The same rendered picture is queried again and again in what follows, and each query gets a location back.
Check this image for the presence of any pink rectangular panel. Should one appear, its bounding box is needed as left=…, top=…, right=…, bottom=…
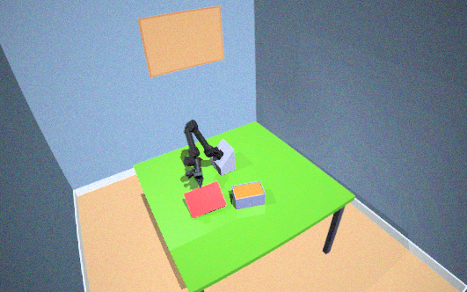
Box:
left=184, top=181, right=227, bottom=218

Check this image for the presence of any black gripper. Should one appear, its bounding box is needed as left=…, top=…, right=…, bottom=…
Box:
left=193, top=165, right=204, bottom=188

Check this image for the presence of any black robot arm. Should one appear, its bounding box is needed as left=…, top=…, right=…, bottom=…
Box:
left=183, top=120, right=224, bottom=179

